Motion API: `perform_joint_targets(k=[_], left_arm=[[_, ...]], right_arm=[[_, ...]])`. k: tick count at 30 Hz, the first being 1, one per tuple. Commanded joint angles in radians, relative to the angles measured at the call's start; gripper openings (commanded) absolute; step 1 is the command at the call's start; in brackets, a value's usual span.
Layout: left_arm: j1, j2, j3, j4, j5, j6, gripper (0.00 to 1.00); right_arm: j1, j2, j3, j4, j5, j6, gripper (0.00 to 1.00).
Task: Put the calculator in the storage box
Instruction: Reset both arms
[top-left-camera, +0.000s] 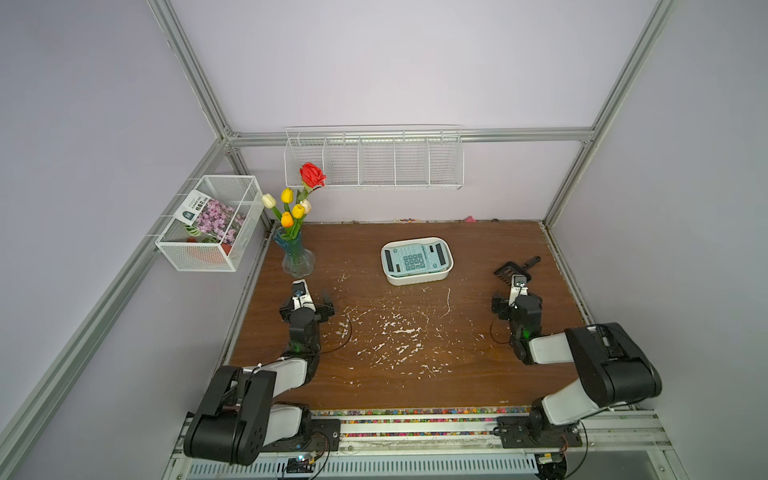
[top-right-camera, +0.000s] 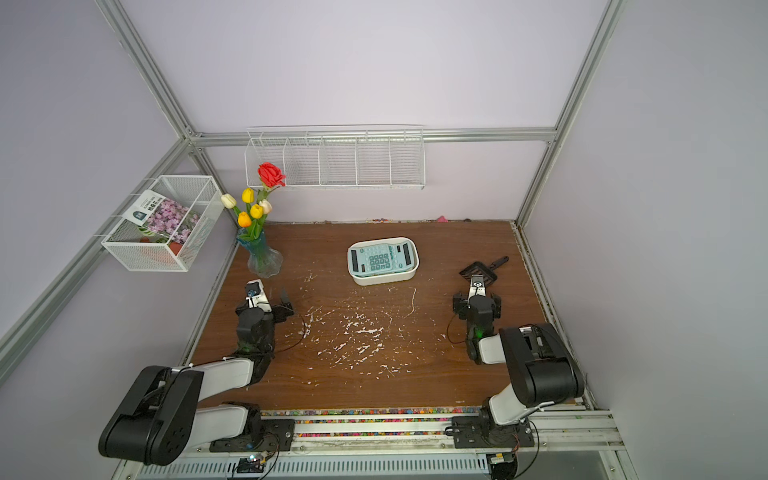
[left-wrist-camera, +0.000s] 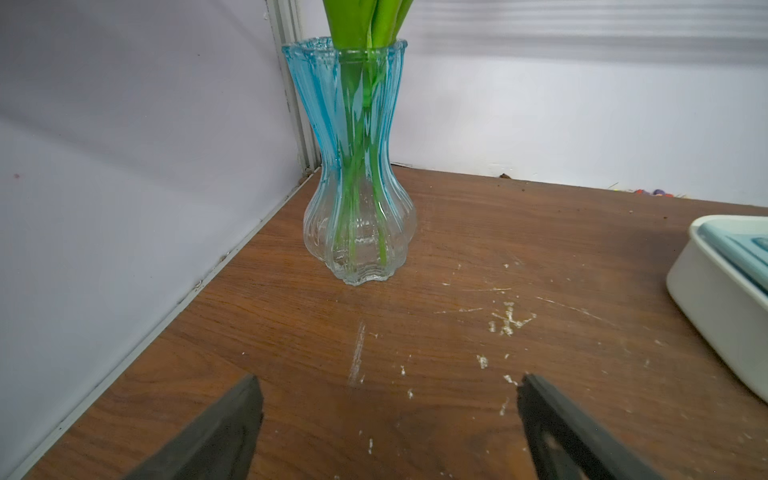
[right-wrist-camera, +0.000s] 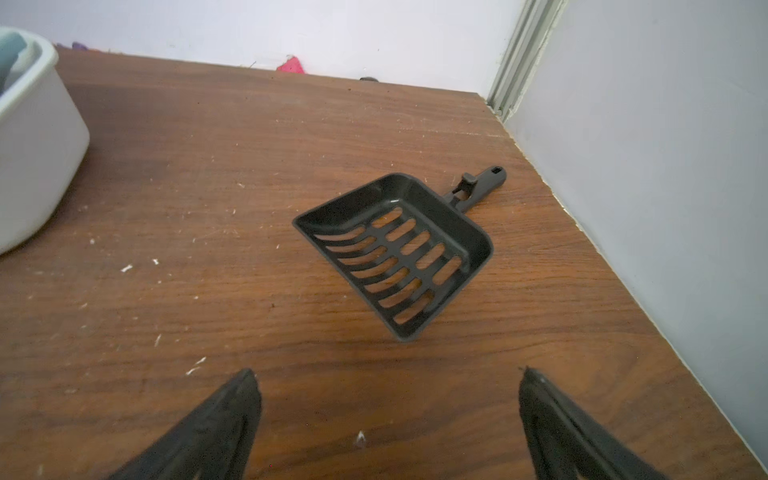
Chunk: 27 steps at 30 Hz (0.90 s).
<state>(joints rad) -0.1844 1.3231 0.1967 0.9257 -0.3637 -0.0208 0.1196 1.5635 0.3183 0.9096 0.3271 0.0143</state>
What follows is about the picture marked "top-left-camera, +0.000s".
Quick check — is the teal calculator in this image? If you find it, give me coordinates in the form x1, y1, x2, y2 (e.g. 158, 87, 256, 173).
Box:
384, 242, 449, 277

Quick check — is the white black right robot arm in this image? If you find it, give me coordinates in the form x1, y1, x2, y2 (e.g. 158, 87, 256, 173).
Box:
491, 290, 662, 450

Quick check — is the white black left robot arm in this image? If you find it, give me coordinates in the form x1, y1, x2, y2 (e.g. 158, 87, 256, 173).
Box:
183, 294, 335, 466

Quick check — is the white plastic storage box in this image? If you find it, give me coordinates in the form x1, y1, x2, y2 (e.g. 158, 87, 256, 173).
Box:
380, 237, 455, 286

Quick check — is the black comb piece on table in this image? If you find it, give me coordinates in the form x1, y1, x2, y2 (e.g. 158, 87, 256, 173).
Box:
493, 256, 541, 287

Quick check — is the blue glass vase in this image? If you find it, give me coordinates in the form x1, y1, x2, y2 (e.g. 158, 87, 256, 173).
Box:
274, 227, 316, 279

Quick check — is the purple flower pot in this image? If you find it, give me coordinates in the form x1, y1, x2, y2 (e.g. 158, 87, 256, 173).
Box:
185, 199, 246, 254

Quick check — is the artificial tulip bouquet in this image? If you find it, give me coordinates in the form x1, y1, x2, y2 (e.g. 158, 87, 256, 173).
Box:
261, 162, 326, 241

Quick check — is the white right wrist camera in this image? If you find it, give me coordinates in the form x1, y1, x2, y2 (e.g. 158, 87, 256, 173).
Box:
508, 274, 528, 305

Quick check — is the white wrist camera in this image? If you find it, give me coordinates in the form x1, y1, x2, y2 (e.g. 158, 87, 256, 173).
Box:
291, 279, 316, 311
508, 274, 528, 305

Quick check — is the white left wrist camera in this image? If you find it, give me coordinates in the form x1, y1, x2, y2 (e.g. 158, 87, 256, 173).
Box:
291, 279, 316, 311

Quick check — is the white wire basket left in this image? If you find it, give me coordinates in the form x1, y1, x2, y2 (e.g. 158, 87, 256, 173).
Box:
155, 175, 263, 272

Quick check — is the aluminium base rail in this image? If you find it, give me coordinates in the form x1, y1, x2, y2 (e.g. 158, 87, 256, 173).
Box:
163, 407, 690, 479

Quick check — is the white wire wall shelf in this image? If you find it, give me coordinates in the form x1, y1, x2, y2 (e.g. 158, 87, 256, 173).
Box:
283, 127, 465, 189

